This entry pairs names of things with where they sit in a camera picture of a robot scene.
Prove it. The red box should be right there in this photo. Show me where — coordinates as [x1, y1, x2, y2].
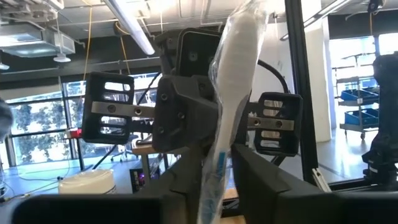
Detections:
[68, 127, 83, 139]

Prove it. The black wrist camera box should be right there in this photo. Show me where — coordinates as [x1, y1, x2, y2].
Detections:
[154, 27, 224, 78]

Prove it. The aluminium extrusion bar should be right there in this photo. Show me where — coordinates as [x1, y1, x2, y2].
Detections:
[312, 167, 333, 193]

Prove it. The Lysol wipes canister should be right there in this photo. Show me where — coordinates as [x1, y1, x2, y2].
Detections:
[58, 169, 118, 195]

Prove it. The dark office chair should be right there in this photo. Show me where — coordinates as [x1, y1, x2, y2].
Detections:
[110, 133, 140, 162]

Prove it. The ceiling air unit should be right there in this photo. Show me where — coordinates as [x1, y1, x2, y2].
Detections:
[0, 0, 76, 58]

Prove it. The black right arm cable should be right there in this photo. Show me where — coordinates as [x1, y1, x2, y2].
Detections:
[257, 58, 290, 94]

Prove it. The yellow hanging cable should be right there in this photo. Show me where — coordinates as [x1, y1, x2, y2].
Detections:
[81, 6, 94, 82]

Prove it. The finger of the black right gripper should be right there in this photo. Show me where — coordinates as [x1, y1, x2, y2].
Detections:
[151, 74, 220, 154]
[233, 95, 253, 147]

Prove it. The wooden desk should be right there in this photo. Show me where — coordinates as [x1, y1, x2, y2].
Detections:
[132, 143, 175, 187]

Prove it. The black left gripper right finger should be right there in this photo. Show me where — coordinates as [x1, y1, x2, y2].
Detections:
[231, 143, 398, 224]

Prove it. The computer tower purple light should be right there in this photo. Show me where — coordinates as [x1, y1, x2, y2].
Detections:
[129, 167, 163, 194]

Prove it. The ceiling light tube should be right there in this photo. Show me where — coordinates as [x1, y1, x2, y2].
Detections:
[102, 0, 156, 56]

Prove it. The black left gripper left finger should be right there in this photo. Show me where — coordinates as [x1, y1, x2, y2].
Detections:
[11, 145, 205, 224]

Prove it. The cart with blue bins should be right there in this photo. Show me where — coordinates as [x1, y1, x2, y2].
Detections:
[335, 51, 381, 140]

